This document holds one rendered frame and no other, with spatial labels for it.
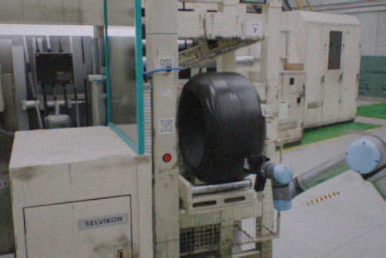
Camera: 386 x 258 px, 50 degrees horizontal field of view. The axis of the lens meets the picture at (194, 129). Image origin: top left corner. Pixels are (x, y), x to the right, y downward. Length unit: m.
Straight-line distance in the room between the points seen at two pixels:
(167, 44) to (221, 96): 0.35
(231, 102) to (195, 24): 0.56
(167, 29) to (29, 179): 1.04
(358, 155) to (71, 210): 0.98
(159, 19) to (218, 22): 0.49
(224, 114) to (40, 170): 0.96
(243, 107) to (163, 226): 0.72
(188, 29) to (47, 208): 1.36
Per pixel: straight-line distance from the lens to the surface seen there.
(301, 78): 7.13
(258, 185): 1.93
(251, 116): 1.99
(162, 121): 2.02
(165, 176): 2.09
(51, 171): 1.25
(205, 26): 2.35
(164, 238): 2.20
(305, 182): 1.85
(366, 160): 1.59
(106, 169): 1.27
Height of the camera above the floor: 1.58
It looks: 11 degrees down
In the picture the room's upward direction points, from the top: straight up
